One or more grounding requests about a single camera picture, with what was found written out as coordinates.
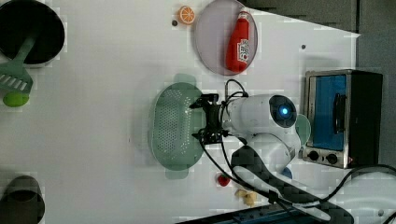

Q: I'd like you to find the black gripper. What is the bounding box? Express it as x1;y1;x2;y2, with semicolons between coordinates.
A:
190;93;222;145

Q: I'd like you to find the orange slice toy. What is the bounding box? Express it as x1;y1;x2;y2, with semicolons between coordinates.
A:
177;6;195;25

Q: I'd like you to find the yellow banana toy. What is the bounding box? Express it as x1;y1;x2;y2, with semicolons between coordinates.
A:
234;189;257;207

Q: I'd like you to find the dark grey cup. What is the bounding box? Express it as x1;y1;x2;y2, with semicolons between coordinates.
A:
0;175;45;224

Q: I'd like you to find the green plastic strainer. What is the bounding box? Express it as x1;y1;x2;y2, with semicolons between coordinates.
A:
148;74;205;180

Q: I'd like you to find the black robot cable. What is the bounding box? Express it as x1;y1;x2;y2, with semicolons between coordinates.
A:
199;78;396;224

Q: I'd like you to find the red strawberry toy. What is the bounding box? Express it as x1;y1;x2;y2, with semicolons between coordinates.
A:
217;175;231;187

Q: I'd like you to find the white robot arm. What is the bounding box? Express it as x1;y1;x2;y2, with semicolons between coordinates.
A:
191;94;395;224

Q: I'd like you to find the silver toaster oven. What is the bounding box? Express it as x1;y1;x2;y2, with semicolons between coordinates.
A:
303;69;383;169

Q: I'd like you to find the green slotted spatula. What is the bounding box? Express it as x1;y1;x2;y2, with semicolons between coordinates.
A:
0;37;35;94

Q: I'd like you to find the lime green ball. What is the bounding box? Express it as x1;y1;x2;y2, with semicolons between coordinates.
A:
3;92;30;107

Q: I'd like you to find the red ketchup bottle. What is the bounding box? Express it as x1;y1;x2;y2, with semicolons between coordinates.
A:
226;11;249;73

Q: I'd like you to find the light green cup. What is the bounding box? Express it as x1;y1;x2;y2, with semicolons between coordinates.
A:
295;114;311;146

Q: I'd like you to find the grey round plate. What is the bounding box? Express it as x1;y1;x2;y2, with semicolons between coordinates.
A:
194;0;258;76

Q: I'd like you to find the black pan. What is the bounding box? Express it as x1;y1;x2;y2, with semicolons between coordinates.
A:
0;0;65;65

